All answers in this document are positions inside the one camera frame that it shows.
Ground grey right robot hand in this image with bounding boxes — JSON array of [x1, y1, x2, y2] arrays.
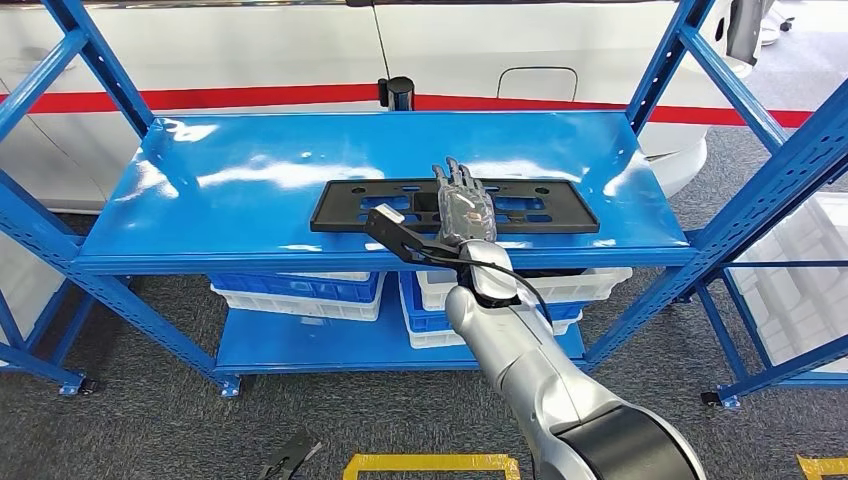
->
[[431, 156, 499, 248]]

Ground black plastic mounting plate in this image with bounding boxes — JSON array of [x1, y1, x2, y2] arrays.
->
[[309, 177, 601, 235]]

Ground blue metal shelf rack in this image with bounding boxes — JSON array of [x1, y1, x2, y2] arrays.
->
[[0, 218, 97, 399], [0, 0, 848, 400], [682, 228, 848, 411]]

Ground yellow floor tape square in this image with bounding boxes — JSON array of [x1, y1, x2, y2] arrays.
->
[[342, 453, 521, 480], [796, 455, 848, 480]]

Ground white car with red stripe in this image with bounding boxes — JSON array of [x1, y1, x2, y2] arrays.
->
[[0, 0, 813, 215]]

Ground dark grey upright panel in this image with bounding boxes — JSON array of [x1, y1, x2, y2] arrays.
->
[[725, 0, 773, 66]]

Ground large white plastic crate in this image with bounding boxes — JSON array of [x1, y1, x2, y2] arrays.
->
[[727, 192, 848, 376]]

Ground white wheeled base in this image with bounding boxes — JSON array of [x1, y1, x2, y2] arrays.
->
[[758, 0, 795, 48]]

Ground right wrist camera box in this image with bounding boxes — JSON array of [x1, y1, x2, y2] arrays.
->
[[363, 203, 465, 268]]

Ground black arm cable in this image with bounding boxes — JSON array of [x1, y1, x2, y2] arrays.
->
[[423, 250, 555, 327]]

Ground black barrier post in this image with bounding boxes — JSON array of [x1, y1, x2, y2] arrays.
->
[[377, 76, 417, 113]]

